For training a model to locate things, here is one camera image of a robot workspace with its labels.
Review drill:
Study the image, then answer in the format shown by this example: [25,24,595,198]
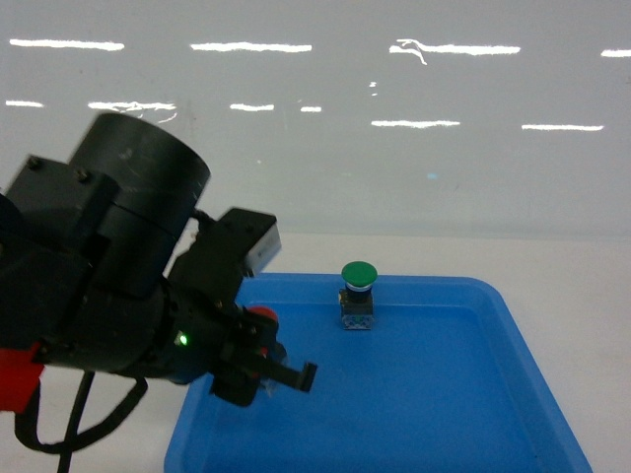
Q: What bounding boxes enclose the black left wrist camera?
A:
[219,207,282,277]

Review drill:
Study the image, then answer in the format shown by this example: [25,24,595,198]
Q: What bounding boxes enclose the blue plastic tray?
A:
[164,273,591,472]

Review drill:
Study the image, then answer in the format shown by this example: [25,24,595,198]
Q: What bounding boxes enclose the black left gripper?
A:
[144,231,317,407]

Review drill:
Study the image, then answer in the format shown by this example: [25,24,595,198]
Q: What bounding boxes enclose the red mushroom push button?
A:
[245,304,290,398]

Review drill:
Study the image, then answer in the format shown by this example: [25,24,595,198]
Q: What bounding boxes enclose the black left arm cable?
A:
[13,372,149,473]

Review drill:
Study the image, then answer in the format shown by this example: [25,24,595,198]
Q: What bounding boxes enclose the green mushroom push button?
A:
[338,260,378,330]

